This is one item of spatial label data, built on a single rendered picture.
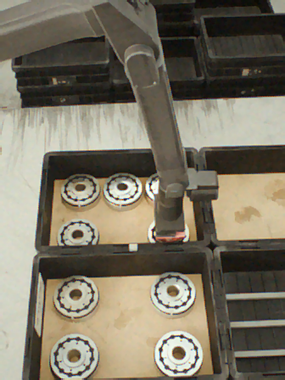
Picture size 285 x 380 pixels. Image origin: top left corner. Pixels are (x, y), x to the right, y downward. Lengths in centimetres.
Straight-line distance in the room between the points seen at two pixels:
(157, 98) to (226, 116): 97
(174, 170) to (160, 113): 17
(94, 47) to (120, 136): 78
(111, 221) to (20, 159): 46
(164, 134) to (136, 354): 50
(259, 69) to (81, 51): 78
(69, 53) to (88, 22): 168
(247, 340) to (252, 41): 158
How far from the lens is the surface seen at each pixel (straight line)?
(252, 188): 140
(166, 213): 113
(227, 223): 132
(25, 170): 162
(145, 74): 72
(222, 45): 241
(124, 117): 173
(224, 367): 105
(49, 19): 69
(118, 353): 115
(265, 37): 249
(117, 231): 129
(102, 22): 67
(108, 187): 134
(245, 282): 125
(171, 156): 94
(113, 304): 120
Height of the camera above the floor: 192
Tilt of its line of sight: 53 degrees down
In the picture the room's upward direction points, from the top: straight up
